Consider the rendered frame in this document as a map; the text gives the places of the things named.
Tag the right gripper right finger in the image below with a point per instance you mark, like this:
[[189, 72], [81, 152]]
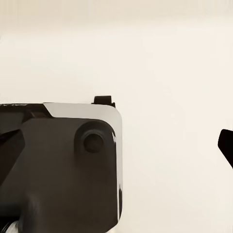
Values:
[[225, 144]]

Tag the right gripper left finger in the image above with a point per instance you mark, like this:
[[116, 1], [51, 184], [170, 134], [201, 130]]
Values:
[[12, 145]]

